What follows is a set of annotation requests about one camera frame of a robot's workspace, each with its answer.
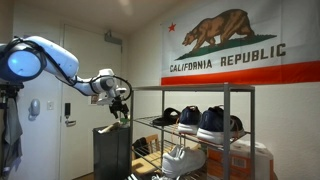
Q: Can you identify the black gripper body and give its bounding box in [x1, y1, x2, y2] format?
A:
[108, 96, 131, 116]

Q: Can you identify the green capped clear bottle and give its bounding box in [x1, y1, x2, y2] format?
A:
[119, 114, 131, 130]

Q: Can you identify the black plastic bucket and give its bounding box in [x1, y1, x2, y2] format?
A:
[92, 124, 132, 180]

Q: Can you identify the grey metal shoe rack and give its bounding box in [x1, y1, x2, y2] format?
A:
[129, 83, 257, 180]

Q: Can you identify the brown cardboard tube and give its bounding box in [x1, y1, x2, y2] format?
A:
[98, 121, 122, 135]

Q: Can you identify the small door sign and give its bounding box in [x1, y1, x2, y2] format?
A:
[89, 94, 101, 106]

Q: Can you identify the black backpack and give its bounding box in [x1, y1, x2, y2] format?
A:
[132, 136, 150, 158]

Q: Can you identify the white door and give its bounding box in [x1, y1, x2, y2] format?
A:
[59, 24, 123, 180]

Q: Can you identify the beige table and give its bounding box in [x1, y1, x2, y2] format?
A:
[131, 149, 176, 178]

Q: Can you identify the navy sneaker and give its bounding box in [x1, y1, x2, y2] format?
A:
[196, 105, 246, 145]
[177, 105, 203, 136]

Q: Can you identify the grey door closer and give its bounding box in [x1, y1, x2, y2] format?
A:
[104, 30, 123, 46]

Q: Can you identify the white sneaker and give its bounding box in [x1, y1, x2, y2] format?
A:
[161, 144, 207, 179]
[151, 173, 172, 180]

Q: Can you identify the grey hanging cloth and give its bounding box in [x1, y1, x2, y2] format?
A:
[1, 96, 24, 178]

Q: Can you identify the black stand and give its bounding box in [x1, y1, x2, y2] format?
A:
[0, 82, 25, 111]

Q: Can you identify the orange and white package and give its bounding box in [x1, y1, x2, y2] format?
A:
[206, 139, 275, 180]

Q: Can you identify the California Republic flag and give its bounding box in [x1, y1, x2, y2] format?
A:
[160, 0, 320, 86]

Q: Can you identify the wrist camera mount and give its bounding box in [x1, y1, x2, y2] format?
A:
[96, 95, 117, 107]

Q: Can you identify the black door lock handle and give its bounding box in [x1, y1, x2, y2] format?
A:
[64, 102, 77, 128]

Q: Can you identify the white wall mounted device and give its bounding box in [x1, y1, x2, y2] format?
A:
[27, 98, 42, 122]

